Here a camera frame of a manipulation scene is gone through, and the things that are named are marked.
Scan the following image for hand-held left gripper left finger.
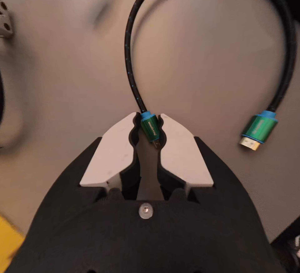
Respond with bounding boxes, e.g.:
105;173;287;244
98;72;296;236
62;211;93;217
79;112;141;188

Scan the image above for yellow plastic bin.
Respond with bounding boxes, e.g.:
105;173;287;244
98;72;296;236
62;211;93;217
0;216;26;272

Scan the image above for person's black printed shirt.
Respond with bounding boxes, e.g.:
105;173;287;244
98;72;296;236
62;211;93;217
270;218;300;273

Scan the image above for black hdmi cable green plugs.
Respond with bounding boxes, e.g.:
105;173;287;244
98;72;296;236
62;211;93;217
124;0;296;151

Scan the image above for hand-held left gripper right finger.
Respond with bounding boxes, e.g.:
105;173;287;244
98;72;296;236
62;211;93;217
157;113;215;188

